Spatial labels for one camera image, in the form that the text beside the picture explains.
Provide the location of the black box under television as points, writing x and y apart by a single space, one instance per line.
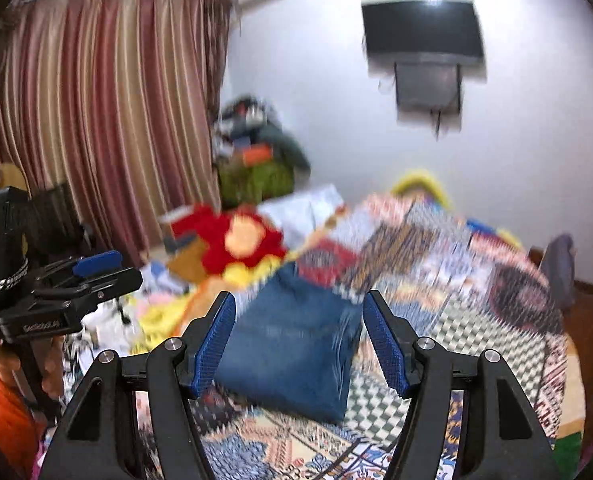
432 88

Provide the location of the red yellow plush toy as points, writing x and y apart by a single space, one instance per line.
234 240

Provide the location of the purple backpack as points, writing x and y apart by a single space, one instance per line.
558 265

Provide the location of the yellow orange fleece blanket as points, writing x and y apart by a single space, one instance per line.
161 315

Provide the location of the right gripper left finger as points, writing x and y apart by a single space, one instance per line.
98 436

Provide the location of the patchwork patterned bedspread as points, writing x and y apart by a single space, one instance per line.
467 290

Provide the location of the left hand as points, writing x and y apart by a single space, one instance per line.
42 358

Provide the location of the green cloth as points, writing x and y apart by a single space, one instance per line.
567 455

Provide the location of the wall mounted black television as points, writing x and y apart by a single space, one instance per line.
433 31

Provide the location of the pile of clothes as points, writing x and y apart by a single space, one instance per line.
255 158

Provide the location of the orange sleeve forearm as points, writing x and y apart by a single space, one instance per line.
20 434

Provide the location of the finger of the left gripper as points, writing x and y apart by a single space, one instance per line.
103 263

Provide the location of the blue denim jacket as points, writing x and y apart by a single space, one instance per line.
291 348

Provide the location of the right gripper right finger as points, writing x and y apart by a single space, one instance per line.
500 438

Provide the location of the striped red curtain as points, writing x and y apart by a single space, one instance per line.
116 99

